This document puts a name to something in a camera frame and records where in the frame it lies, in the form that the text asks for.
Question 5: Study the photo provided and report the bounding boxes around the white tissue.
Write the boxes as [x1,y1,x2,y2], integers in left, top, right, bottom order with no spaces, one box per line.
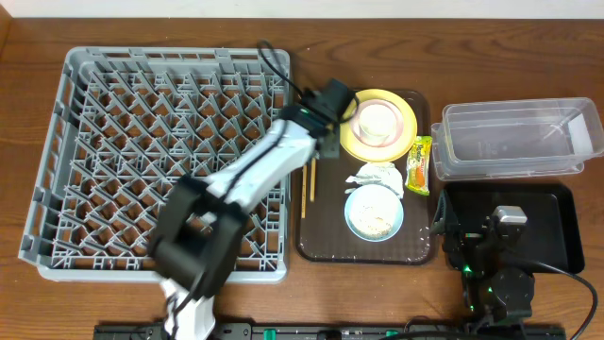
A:
[345,162,404,199]

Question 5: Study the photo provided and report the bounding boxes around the green yellow snack wrapper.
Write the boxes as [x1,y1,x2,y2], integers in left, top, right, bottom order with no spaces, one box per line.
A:
[405,136,432,196]

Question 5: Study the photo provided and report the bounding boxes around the light blue bowl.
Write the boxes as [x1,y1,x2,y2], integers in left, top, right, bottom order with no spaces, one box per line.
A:
[344,184,404,243]

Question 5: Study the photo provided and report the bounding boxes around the leftover rice pile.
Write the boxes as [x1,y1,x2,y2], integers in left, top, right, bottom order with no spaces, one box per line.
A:
[349,193,397,239]

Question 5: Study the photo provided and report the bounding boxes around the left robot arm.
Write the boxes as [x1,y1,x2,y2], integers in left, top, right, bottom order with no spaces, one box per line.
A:
[147,79,360,339]

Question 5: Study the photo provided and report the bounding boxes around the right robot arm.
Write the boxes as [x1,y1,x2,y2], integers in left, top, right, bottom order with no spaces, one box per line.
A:
[430,191,535,335]

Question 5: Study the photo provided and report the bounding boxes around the grey plastic dishwasher rack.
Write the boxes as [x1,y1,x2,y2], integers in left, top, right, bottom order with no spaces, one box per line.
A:
[19,46,291,282]

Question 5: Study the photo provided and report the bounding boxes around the pink small plate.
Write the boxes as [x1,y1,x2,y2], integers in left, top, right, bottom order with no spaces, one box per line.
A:
[351,99,404,147]

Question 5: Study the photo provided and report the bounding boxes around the white paper cup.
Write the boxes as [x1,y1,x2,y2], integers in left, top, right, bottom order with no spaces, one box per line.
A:
[358,102,397,146]

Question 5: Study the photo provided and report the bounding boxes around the yellow plate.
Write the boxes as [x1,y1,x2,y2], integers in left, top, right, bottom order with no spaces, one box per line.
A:
[340,89,418,162]

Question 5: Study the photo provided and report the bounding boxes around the dark brown serving tray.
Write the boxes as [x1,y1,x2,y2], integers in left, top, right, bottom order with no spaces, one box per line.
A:
[294,87,438,265]

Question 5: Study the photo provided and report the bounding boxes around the black plastic tray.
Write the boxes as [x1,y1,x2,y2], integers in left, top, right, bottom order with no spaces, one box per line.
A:
[444,182,585,274]

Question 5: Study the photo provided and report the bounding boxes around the clear plastic bin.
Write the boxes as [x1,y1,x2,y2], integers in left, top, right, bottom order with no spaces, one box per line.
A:
[431,97,603,181]

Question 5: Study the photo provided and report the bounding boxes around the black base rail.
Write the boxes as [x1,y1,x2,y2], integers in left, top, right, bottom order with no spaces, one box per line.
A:
[92,321,566,340]

